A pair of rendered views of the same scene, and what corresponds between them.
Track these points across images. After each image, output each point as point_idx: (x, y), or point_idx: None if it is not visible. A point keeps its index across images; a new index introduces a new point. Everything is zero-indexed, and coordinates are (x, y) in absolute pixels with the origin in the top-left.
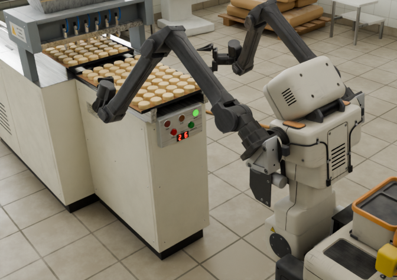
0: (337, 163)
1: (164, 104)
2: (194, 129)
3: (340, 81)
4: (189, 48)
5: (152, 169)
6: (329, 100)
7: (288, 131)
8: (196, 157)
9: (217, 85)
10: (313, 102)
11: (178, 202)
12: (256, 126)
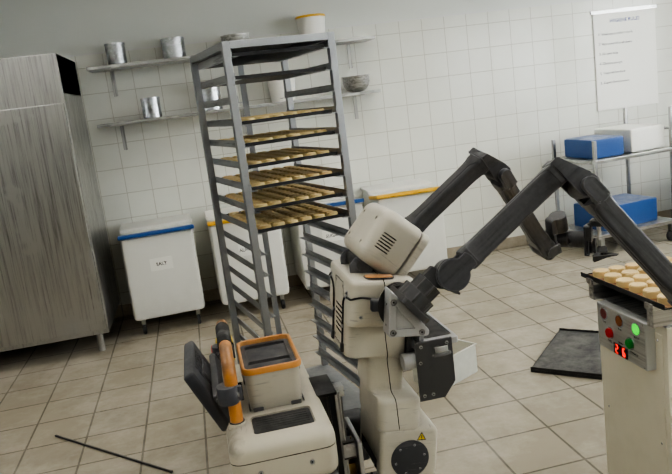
0: (339, 324)
1: (602, 282)
2: (635, 355)
3: (362, 240)
4: (454, 173)
5: (602, 370)
6: (351, 249)
7: None
8: (653, 415)
9: (417, 209)
10: (345, 237)
11: (630, 462)
12: None
